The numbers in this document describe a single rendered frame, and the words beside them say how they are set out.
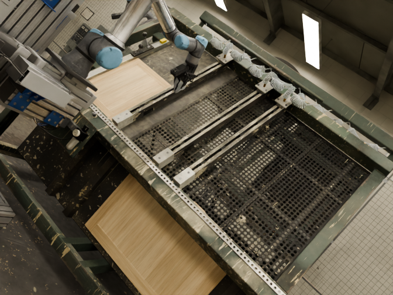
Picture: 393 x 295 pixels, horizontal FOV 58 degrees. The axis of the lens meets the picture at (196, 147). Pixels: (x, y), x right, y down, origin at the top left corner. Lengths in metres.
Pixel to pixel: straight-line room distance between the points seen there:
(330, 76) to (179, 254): 6.02
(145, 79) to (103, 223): 1.08
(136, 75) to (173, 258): 1.35
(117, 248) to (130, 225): 0.17
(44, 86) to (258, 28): 7.10
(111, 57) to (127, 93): 0.87
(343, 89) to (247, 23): 2.64
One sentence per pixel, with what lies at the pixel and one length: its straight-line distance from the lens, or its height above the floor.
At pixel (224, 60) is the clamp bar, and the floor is 1.78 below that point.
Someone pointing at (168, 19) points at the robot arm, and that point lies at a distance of 2.06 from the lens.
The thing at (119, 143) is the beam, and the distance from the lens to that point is 2.26.
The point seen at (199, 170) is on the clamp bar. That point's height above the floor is 1.05.
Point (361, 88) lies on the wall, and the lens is 7.61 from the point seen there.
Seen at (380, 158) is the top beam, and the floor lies 1.89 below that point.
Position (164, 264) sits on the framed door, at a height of 0.48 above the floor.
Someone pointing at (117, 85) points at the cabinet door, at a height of 1.09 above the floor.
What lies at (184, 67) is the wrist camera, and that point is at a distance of 2.11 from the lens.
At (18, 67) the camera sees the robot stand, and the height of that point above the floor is 0.92.
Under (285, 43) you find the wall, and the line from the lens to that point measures 8.14.
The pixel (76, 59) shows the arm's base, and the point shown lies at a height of 1.09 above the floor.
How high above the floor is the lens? 1.19
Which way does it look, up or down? 1 degrees down
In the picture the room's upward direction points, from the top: 41 degrees clockwise
